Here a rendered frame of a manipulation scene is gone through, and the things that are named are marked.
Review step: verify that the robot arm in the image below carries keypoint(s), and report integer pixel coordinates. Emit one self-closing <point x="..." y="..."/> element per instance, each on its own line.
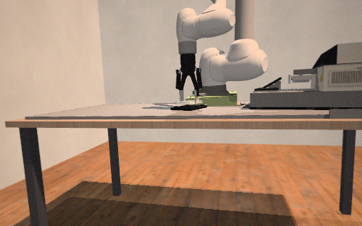
<point x="244" y="61"/>

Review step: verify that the black rectangular frame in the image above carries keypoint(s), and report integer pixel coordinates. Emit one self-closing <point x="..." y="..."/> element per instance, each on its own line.
<point x="189" y="107"/>

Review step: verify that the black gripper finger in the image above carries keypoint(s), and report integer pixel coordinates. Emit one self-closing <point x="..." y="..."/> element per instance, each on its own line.
<point x="180" y="82"/>
<point x="197" y="84"/>

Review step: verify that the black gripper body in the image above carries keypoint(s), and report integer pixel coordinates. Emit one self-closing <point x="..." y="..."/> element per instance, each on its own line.
<point x="188" y="60"/>

